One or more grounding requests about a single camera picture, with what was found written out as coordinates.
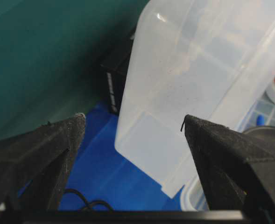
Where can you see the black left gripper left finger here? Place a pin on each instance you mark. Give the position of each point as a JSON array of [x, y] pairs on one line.
[[35, 166]]

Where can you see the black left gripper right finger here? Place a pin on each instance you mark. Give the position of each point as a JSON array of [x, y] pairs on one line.
[[236, 170]]

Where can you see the clear plastic tool box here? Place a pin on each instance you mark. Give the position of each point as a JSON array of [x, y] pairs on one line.
[[212, 59]]

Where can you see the dark blue printed box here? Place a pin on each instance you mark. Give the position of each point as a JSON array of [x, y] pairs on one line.
[[115, 67]]

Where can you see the blue table cloth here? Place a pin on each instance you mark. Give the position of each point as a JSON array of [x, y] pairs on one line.
[[100, 172]]

